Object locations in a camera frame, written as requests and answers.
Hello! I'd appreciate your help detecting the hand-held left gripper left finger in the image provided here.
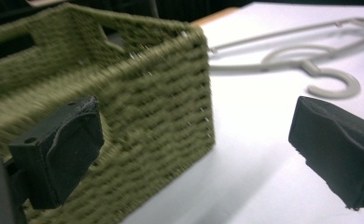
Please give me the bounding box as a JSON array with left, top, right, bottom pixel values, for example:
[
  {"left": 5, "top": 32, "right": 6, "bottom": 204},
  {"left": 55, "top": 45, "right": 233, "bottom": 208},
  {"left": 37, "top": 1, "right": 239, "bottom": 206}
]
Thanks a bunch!
[{"left": 7, "top": 96, "right": 105, "bottom": 210}]

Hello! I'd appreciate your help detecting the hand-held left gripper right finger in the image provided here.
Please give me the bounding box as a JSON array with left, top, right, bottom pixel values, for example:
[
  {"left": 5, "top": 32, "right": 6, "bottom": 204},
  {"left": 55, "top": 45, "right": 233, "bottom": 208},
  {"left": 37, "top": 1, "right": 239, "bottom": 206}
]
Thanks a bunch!
[{"left": 287, "top": 95, "right": 364, "bottom": 211}]

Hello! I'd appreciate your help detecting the green woven basket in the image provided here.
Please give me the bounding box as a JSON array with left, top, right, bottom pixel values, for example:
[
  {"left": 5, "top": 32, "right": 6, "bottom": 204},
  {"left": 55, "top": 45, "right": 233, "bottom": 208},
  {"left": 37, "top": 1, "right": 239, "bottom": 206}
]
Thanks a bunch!
[{"left": 0, "top": 2, "right": 217, "bottom": 224}]

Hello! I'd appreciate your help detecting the grey plastic clothes hanger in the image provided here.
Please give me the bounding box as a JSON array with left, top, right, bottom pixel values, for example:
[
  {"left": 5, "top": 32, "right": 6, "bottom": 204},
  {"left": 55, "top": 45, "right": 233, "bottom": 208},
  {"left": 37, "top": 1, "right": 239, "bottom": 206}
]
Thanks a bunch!
[{"left": 208, "top": 17, "right": 364, "bottom": 100}]

